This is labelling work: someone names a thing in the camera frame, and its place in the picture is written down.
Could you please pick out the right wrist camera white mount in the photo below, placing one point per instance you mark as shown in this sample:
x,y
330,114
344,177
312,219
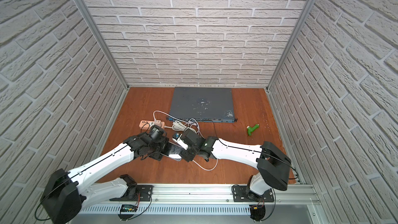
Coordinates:
x,y
176,138

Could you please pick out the pink power strip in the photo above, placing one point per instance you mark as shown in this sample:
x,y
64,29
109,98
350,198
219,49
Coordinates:
x,y
146,124

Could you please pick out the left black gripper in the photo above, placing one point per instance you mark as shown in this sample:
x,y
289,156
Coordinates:
x,y
163,148

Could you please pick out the right round black controller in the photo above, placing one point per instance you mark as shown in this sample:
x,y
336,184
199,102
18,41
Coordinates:
x,y
257,212

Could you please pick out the left green controller board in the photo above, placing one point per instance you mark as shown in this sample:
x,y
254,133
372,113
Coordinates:
x,y
129,209

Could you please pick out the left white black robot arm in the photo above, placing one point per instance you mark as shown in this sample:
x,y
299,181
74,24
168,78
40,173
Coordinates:
x,y
68,192

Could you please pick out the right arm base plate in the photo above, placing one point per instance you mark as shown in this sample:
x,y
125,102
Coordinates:
x,y
241,193

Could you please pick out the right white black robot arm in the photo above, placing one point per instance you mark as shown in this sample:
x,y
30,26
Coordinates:
x,y
273,165

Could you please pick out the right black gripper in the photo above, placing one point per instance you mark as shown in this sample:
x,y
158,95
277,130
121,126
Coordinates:
x,y
187,160

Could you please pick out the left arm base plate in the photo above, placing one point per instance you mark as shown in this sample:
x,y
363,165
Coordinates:
x,y
136,193

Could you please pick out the aluminium front frame rail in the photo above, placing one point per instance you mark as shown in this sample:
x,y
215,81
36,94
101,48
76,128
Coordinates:
x,y
209,204

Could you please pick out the black smartphone grey case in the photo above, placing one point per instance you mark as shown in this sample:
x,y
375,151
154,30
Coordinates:
x,y
172,151

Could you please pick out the pink charger plug adapter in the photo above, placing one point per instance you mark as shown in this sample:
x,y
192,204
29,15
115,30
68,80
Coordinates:
x,y
159,123

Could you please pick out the green pipe tee fitting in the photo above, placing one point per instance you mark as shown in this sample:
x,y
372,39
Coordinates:
x,y
251,130

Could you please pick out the blue grey network switch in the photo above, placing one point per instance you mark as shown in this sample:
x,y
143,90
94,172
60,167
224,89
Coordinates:
x,y
203,104

